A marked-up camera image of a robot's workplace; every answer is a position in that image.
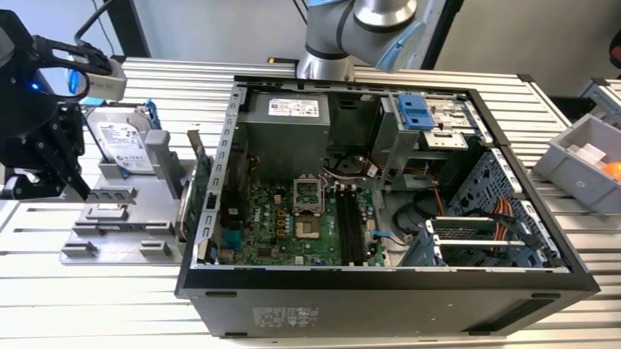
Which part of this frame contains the black camera cable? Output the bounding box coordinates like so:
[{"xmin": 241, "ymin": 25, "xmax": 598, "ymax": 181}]
[{"xmin": 74, "ymin": 0, "xmax": 121, "ymax": 48}]

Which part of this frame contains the orange ball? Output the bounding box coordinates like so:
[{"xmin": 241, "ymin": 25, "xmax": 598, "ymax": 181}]
[{"xmin": 599, "ymin": 162, "xmax": 621, "ymax": 182}]

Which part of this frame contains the blue RAM stick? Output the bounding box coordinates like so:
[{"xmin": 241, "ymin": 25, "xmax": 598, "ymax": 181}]
[
  {"xmin": 77, "ymin": 224, "xmax": 172, "ymax": 233},
  {"xmin": 89, "ymin": 188, "xmax": 137, "ymax": 202}
]

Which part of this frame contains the white plastic block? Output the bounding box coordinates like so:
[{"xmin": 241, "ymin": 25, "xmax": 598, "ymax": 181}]
[{"xmin": 567, "ymin": 143, "xmax": 608, "ymax": 164}]

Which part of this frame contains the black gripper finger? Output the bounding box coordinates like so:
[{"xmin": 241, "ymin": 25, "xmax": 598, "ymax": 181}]
[
  {"xmin": 37, "ymin": 104, "xmax": 93, "ymax": 203},
  {"xmin": 0, "ymin": 166, "xmax": 69, "ymax": 200}
]

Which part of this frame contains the grey power supply unit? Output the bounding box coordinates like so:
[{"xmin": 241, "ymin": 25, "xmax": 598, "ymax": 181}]
[{"xmin": 240, "ymin": 90, "xmax": 335, "ymax": 182}]

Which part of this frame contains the metal disk bay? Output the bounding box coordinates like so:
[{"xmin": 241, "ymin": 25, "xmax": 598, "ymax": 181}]
[{"xmin": 403, "ymin": 214, "xmax": 531, "ymax": 268}]

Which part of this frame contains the grey storage bin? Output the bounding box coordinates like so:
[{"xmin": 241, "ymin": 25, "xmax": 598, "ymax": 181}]
[{"xmin": 534, "ymin": 114, "xmax": 621, "ymax": 219}]

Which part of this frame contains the CPU socket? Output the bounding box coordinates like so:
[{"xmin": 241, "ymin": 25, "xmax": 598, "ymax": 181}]
[{"xmin": 294, "ymin": 214, "xmax": 325, "ymax": 240}]

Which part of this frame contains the black PC case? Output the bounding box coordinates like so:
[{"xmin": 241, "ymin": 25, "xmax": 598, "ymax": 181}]
[{"xmin": 174, "ymin": 74, "xmax": 602, "ymax": 339}]

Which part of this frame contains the orange yellow red wire bundle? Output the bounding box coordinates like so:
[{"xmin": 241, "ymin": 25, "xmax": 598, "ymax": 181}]
[{"xmin": 488, "ymin": 197, "xmax": 516, "ymax": 254}]

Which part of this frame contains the hard disk in blue carrier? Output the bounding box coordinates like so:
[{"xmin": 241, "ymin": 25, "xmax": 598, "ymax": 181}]
[{"xmin": 81, "ymin": 97, "xmax": 165, "ymax": 179}]

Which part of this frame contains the green motherboard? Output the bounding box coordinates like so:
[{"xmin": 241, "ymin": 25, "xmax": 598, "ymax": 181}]
[{"xmin": 213, "ymin": 155, "xmax": 389, "ymax": 268}]

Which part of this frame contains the RAM slot with black clips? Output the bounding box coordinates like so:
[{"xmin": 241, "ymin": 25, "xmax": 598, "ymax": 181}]
[
  {"xmin": 336, "ymin": 183, "xmax": 352, "ymax": 266},
  {"xmin": 347, "ymin": 183, "xmax": 364, "ymax": 266}
]

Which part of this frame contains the RAM slot with white clips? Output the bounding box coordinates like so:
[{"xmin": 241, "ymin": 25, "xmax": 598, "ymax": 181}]
[
  {"xmin": 341, "ymin": 183, "xmax": 357, "ymax": 266},
  {"xmin": 353, "ymin": 183, "xmax": 371, "ymax": 266}
]

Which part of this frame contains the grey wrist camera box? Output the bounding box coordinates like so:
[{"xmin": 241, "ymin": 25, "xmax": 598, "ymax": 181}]
[{"xmin": 73, "ymin": 54, "xmax": 129, "ymax": 100}]

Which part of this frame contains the locking lever wire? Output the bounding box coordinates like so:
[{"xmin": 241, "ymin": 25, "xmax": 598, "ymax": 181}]
[{"xmin": 321, "ymin": 173, "xmax": 333, "ymax": 216}]

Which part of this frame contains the blue drive bay latch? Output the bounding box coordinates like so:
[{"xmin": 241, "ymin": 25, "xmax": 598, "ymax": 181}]
[{"xmin": 396, "ymin": 93, "xmax": 432, "ymax": 130}]

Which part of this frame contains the black frame post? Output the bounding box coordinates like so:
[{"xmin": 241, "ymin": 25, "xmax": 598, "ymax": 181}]
[
  {"xmin": 421, "ymin": 0, "xmax": 465, "ymax": 70},
  {"xmin": 107, "ymin": 0, "xmax": 152, "ymax": 66}
]

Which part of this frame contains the grey parts rack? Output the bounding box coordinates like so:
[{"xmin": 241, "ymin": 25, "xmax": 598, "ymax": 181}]
[{"xmin": 58, "ymin": 129, "xmax": 196, "ymax": 267}]

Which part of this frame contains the black graphics card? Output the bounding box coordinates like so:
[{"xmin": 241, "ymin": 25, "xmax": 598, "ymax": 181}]
[{"xmin": 177, "ymin": 129, "xmax": 216, "ymax": 243}]

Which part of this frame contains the thin black wall cable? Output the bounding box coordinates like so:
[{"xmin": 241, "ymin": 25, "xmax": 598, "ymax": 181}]
[{"xmin": 99, "ymin": 17, "xmax": 118, "ymax": 56}]

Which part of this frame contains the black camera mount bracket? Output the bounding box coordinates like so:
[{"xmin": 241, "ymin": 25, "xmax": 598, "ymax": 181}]
[{"xmin": 33, "ymin": 35, "xmax": 109, "ymax": 100}]

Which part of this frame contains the metal socket cover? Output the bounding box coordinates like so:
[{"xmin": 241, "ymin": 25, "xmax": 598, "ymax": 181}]
[{"xmin": 293, "ymin": 177, "xmax": 325, "ymax": 214}]

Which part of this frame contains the round case speaker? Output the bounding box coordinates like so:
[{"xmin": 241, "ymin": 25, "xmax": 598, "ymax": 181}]
[{"xmin": 339, "ymin": 154, "xmax": 369, "ymax": 175}]

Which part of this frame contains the black cable loop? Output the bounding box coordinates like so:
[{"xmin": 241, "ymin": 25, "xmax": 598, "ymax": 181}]
[{"xmin": 392, "ymin": 201, "xmax": 432, "ymax": 250}]

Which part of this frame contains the grey metal drive cage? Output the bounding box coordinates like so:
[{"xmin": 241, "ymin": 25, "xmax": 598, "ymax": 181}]
[{"xmin": 372, "ymin": 91, "xmax": 492, "ymax": 192}]

